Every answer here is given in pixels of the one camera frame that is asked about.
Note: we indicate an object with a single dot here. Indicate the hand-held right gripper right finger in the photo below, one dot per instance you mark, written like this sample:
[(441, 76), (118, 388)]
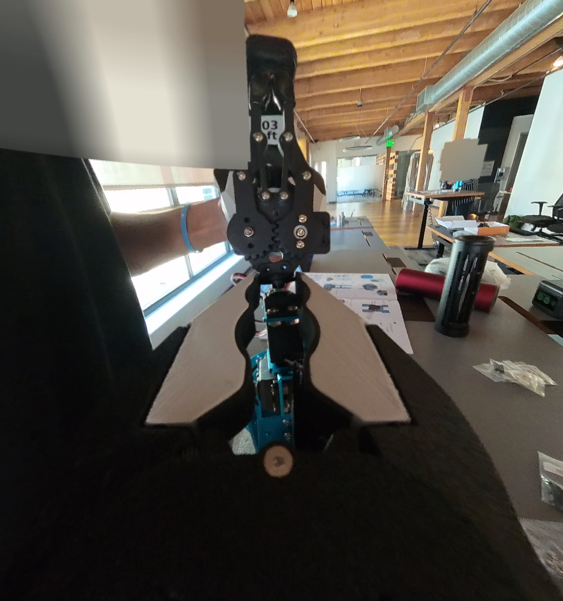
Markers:
[(356, 366)]

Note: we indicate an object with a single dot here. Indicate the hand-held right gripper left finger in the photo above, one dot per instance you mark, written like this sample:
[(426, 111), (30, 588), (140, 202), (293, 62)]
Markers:
[(206, 366)]

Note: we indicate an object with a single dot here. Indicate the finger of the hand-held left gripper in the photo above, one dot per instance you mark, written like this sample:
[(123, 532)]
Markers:
[(319, 202), (227, 207)]

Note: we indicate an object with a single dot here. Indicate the black toy robot claw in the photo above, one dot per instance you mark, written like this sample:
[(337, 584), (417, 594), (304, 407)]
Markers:
[(279, 230)]

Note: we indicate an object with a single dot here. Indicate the person's left forearm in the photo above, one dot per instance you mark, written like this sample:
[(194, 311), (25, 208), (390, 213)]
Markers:
[(150, 237)]

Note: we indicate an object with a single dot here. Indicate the dark grey desk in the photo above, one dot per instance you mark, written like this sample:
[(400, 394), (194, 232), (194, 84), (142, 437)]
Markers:
[(450, 394)]

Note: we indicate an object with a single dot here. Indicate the wooden standing desk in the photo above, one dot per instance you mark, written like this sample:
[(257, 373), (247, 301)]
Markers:
[(441, 197)]

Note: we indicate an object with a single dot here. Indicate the cluttered office desk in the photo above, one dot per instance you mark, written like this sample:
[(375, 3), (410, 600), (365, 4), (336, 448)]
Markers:
[(469, 228)]

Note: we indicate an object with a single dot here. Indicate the person's left hand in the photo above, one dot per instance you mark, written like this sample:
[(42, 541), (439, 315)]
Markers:
[(214, 223)]

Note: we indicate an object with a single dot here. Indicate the blue wristband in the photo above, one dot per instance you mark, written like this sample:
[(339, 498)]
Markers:
[(188, 228)]

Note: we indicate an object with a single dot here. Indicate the printed instruction sheet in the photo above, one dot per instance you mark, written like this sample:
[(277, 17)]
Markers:
[(366, 305)]

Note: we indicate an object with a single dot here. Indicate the large window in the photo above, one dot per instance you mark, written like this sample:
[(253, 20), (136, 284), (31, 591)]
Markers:
[(159, 272)]

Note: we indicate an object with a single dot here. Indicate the red tube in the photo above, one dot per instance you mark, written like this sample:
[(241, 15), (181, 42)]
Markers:
[(422, 284)]

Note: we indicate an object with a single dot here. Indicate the black cylindrical flask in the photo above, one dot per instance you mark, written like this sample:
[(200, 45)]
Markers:
[(464, 286)]

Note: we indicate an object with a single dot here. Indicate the wooden column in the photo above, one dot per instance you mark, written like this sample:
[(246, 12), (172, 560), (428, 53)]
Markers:
[(462, 141)]

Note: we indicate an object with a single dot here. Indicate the small clear parts bag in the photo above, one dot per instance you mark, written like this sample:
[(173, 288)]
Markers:
[(516, 376)]

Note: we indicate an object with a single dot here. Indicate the white plastic bag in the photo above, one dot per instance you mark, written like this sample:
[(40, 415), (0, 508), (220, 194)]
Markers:
[(502, 272)]

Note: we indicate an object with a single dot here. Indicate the small black box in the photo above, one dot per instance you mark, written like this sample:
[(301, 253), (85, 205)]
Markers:
[(558, 300)]

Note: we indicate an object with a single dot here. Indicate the beige office table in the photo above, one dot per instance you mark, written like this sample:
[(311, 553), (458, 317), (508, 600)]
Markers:
[(544, 261)]

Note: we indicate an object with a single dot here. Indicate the black office chair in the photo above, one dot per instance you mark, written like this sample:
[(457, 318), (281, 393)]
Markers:
[(554, 211)]

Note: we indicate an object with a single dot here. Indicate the pile of small parts bags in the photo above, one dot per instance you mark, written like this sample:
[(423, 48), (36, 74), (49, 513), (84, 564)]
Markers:
[(558, 516)]

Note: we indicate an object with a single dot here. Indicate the silver ventilation duct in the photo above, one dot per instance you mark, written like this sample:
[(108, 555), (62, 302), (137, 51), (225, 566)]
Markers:
[(497, 47)]

